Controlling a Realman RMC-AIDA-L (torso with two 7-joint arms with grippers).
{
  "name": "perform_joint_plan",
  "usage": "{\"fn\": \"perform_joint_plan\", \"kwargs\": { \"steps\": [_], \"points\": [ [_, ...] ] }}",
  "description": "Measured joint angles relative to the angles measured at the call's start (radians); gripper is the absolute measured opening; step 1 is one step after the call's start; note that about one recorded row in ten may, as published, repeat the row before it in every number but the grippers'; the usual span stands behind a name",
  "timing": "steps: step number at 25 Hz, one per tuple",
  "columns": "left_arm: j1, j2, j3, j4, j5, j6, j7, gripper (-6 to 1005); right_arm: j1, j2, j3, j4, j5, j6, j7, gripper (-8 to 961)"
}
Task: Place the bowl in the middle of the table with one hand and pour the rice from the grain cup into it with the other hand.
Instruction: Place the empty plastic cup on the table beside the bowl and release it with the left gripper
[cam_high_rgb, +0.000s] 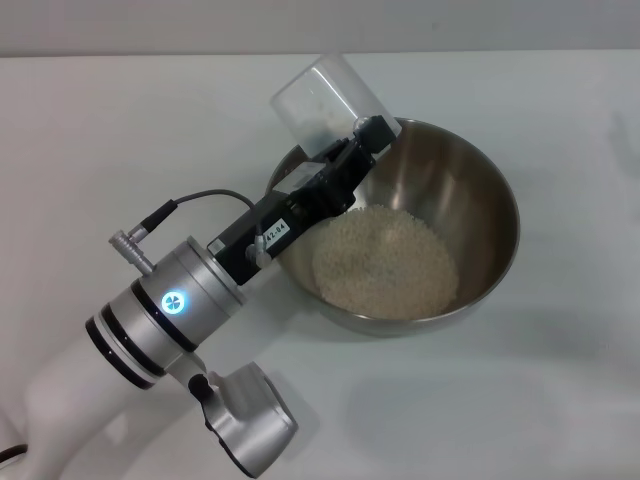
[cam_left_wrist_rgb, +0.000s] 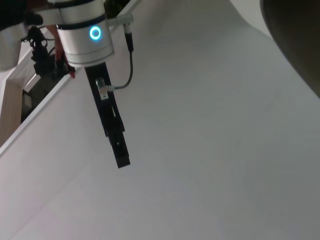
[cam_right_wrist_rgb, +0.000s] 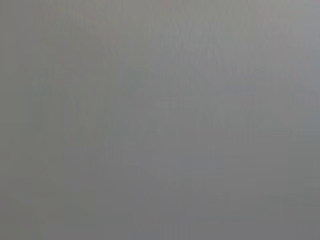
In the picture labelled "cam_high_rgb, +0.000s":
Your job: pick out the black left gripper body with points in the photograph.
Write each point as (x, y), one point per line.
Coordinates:
(310, 205)

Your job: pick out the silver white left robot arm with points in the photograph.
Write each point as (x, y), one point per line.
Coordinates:
(150, 320)

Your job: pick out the white rice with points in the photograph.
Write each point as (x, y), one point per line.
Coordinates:
(385, 265)

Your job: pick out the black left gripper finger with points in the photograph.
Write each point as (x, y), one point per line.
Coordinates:
(377, 132)
(337, 149)

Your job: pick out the stainless steel mixing bowl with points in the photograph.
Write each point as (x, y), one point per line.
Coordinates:
(440, 180)

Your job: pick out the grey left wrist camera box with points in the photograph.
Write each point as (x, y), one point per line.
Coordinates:
(300, 177)

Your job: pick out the clear plastic cup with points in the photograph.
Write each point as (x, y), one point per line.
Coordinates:
(320, 95)

